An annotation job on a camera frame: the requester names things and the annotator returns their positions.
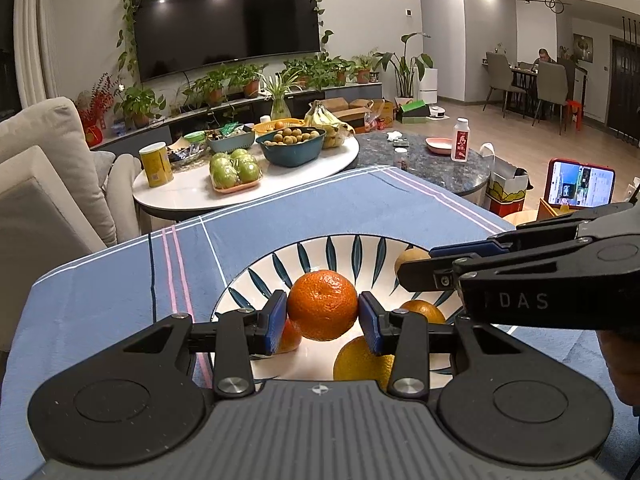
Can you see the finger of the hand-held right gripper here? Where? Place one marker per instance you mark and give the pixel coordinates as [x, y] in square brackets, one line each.
[425, 275]
[475, 249]

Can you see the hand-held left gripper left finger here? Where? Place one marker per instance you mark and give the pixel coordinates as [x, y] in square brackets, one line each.
[276, 322]

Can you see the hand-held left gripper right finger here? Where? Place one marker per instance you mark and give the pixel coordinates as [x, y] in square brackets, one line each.
[370, 322]

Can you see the brown kiwi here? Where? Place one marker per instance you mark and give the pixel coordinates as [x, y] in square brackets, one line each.
[411, 256]

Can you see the large yellow citrus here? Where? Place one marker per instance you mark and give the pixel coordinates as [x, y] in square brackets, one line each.
[357, 362]

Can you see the large orange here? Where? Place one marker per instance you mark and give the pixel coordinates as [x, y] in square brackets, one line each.
[322, 305]

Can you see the white bowl with leaf stripes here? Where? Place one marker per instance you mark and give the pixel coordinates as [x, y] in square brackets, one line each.
[330, 255]

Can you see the person's right hand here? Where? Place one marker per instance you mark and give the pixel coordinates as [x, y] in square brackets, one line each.
[622, 370]

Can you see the orange printed carton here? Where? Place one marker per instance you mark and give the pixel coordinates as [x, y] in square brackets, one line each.
[505, 200]

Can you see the white bag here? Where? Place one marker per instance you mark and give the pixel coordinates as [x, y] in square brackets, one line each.
[500, 170]

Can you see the dark marble table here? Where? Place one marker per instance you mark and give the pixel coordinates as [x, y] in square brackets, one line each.
[430, 175]

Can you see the smartphone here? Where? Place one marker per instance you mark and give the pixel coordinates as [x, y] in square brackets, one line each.
[580, 182]

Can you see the white bottle with red label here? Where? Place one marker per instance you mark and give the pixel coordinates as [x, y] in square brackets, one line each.
[460, 142]

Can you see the pink dish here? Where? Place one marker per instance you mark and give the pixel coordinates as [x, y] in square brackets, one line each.
[439, 146]

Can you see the small spice jar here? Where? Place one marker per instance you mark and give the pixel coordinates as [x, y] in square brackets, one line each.
[401, 160]

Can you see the crumpled white tissue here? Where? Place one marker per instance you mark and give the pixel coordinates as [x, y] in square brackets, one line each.
[395, 135]

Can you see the white robot vacuum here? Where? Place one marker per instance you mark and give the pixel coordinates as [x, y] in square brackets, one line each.
[437, 114]

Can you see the white round table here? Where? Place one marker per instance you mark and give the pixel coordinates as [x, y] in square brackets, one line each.
[200, 200]

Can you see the green box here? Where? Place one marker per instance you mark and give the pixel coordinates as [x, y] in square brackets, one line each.
[414, 112]

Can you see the blue striped tablecloth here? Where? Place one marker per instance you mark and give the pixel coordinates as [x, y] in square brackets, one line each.
[125, 285]

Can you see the wrapped green apples tray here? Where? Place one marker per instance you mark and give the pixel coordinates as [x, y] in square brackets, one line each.
[234, 170]

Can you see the dark blue bowl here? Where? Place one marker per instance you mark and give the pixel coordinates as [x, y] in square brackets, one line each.
[292, 155]

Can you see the white air purifier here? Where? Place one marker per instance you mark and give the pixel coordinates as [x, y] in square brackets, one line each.
[428, 85]

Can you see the red stool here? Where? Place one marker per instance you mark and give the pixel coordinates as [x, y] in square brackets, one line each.
[575, 106]

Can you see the brown cardboard box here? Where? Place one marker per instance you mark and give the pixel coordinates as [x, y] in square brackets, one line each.
[332, 105]
[357, 114]

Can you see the grey dining chair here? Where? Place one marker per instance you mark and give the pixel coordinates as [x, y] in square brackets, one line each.
[500, 72]
[550, 85]

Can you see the dark dining table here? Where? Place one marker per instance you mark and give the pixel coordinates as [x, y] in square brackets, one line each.
[525, 77]

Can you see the banana bunch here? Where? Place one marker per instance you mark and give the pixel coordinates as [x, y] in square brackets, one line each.
[325, 120]

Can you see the grey bowl with snacks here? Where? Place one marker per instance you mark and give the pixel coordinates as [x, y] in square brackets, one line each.
[230, 142]

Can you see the pile of longans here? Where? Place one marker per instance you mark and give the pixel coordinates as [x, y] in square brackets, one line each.
[292, 136]

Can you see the glass dish of snacks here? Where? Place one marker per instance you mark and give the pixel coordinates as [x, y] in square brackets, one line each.
[187, 152]

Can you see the large-leaf potted plant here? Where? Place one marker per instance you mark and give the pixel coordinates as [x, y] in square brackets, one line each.
[405, 70]

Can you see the yellow can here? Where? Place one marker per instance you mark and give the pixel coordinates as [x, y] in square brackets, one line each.
[156, 167]

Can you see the yellow basket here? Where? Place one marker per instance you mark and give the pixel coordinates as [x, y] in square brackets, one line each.
[280, 125]

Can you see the small green bowl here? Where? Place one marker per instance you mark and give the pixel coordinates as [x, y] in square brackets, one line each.
[194, 136]

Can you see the glass vase with spider plant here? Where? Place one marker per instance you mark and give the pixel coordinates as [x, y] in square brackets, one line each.
[280, 107]

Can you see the grey television cabinet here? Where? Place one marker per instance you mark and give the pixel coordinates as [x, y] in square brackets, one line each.
[150, 135]

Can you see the row of potted plants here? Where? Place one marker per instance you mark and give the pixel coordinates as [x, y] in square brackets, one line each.
[137, 105]

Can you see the beige armchair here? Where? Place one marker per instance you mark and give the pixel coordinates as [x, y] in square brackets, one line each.
[50, 185]

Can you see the red branch arrangement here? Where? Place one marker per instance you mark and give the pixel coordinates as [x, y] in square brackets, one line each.
[97, 105]

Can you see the green ivy vine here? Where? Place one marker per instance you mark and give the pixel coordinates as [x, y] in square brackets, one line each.
[127, 35]

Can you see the white curtain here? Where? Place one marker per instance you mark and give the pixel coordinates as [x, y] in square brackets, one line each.
[37, 35]

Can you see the dark window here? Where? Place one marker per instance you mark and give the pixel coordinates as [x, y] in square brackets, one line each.
[7, 35]

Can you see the framed wall picture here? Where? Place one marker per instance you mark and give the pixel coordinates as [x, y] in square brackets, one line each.
[582, 47]

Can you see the black wall television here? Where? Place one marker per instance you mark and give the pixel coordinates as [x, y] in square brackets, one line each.
[225, 15]

